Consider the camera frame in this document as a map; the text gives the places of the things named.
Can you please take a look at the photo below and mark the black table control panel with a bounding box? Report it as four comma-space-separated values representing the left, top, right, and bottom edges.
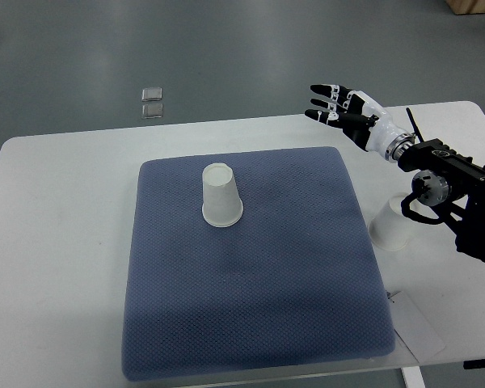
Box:
463, 358, 485, 370

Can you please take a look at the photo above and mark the wooden box corner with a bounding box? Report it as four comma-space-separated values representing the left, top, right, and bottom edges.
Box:
445, 0, 485, 15

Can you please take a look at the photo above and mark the white table leg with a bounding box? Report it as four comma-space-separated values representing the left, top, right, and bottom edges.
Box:
401, 366, 426, 388

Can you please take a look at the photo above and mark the upper metal floor plate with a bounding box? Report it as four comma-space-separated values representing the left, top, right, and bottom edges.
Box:
141, 86, 162, 102

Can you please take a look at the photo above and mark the white paper cup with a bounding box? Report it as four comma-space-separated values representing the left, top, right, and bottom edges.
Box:
368, 192, 415, 251
202, 162, 243, 227

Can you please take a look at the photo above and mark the blue textured cushion mat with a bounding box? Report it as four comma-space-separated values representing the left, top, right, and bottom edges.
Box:
122, 147, 395, 381

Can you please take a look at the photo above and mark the white paper tag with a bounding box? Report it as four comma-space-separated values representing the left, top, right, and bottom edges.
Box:
389, 292, 445, 363

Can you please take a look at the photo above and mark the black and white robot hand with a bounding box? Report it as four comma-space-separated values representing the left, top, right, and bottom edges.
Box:
305, 84, 415, 162

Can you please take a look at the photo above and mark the white paper cup on mat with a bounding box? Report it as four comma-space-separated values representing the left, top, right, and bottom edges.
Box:
202, 162, 243, 227

